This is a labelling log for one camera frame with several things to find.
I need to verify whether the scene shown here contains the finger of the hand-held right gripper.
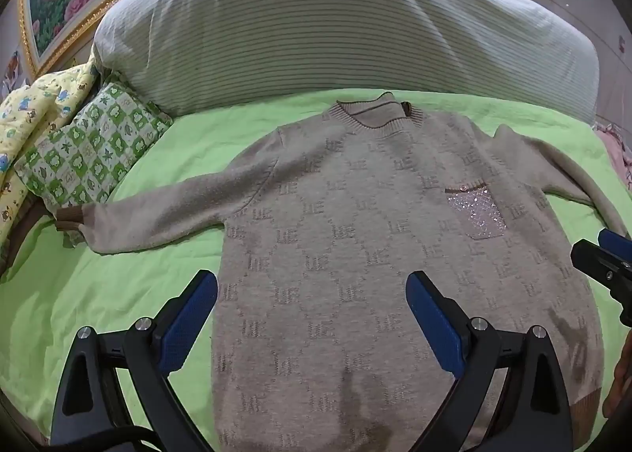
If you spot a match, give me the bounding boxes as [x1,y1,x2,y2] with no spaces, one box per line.
[570,229,632,327]

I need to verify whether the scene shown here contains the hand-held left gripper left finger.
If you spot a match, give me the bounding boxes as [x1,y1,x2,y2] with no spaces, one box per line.
[49,270,219,452]

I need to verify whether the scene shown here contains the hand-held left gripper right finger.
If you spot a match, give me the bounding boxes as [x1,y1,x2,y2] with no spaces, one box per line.
[405,270,576,452]

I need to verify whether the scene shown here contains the beige patterned knit sweater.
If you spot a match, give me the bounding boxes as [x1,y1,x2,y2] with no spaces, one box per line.
[55,91,630,452]

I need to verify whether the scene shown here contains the green bed sheet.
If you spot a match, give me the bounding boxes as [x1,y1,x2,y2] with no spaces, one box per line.
[0,87,618,438]

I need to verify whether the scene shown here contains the pink cloth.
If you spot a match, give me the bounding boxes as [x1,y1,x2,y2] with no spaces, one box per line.
[595,123,632,186]

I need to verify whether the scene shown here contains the green checkered pillow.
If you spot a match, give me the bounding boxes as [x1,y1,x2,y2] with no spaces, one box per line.
[15,81,173,216]

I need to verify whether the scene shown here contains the yellow printed blanket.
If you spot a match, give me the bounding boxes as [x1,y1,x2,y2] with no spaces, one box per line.
[0,59,102,255]

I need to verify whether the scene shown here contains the white striped duvet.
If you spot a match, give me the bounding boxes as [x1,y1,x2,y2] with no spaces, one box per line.
[93,0,600,126]

